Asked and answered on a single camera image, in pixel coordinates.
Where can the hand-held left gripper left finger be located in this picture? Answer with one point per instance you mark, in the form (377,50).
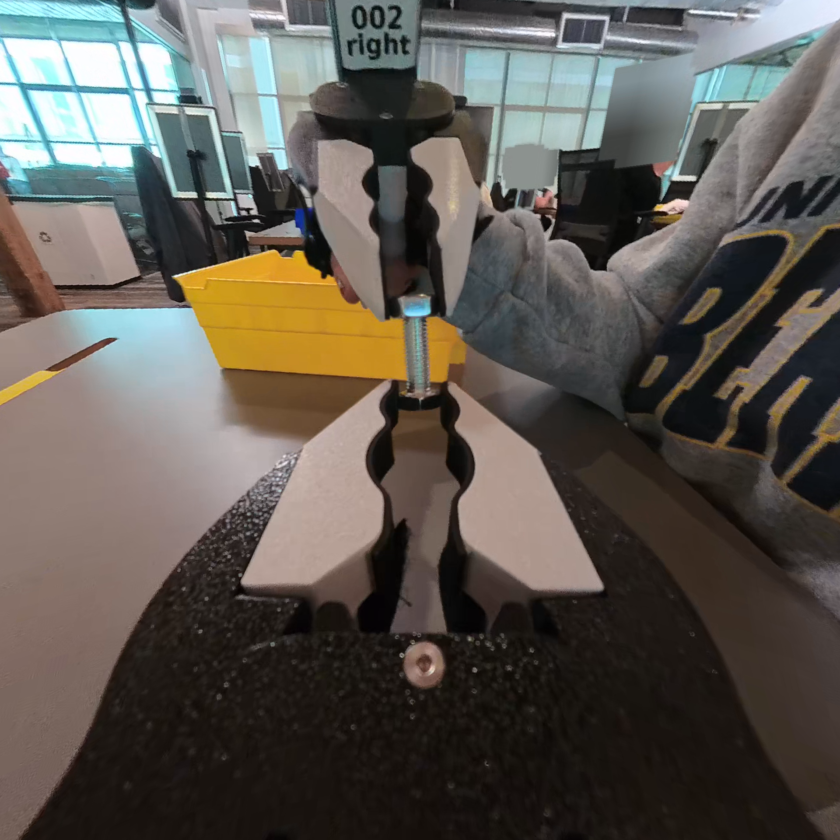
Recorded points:
(308,505)

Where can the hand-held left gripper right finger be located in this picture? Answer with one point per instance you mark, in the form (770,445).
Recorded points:
(518,518)

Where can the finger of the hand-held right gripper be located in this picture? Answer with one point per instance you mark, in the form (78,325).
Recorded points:
(344,197)
(453,197)

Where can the silver hex bolt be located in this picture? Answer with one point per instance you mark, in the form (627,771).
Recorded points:
(417,348)

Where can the silver hex nut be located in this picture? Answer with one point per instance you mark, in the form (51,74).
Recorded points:
(420,393)

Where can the person's right forearm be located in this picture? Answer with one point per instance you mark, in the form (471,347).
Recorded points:
(558,295)

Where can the person's right hand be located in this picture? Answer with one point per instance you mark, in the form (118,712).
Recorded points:
(344,285)

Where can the small framed display board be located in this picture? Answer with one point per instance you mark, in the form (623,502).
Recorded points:
(236,161)

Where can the black mesh office chair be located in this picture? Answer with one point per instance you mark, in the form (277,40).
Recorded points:
(590,203)

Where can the yellow plastic bin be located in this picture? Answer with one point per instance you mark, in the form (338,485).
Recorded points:
(282,328)

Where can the large framed display board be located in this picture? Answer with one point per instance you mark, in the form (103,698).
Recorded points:
(190,151)

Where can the dark jacket on chair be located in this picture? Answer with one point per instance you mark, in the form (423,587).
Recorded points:
(164,223)

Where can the white recycling bin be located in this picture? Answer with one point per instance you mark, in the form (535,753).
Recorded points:
(72,243)

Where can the yellow tape strip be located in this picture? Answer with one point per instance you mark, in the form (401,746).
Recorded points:
(26,386)

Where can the person in grey sweatshirt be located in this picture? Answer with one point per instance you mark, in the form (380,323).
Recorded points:
(754,295)

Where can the silver air duct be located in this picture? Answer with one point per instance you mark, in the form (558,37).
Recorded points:
(512,29)

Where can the wooden post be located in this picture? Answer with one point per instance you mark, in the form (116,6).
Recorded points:
(23,262)

